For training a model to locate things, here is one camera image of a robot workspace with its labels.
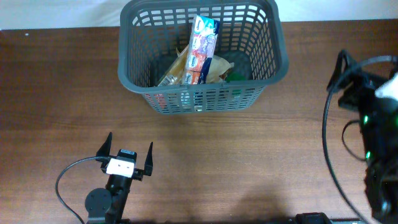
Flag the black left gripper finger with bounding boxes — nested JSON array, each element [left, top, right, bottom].
[[144, 142, 154, 176], [96, 132, 113, 157]]

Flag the spaghetti packet red ends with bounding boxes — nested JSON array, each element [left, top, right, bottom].
[[152, 45, 190, 108]]

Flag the grey plastic basket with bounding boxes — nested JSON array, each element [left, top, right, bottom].
[[118, 0, 289, 114]]

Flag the green lid jar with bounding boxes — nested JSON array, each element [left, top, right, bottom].
[[225, 72, 246, 83]]

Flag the beige grain bag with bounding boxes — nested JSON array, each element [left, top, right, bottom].
[[206, 55, 234, 83]]

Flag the Kleenex tissue multipack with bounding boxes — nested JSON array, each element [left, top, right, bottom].
[[181, 15, 220, 85]]

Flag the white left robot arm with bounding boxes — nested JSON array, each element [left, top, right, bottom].
[[85, 133, 153, 224]]

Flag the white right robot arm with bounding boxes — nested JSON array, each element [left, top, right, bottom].
[[322, 50, 397, 223]]

